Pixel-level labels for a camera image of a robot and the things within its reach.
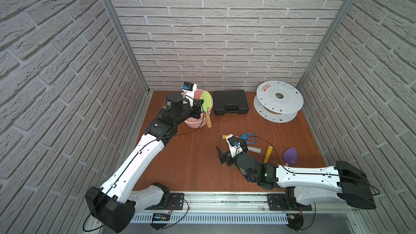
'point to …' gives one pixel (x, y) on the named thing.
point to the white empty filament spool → (277, 101)
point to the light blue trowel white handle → (254, 149)
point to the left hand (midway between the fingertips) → (197, 95)
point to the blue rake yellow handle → (244, 136)
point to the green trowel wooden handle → (206, 105)
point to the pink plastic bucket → (196, 123)
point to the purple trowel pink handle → (290, 156)
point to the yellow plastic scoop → (269, 150)
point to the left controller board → (157, 216)
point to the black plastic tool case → (230, 101)
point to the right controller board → (295, 221)
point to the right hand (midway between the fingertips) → (227, 142)
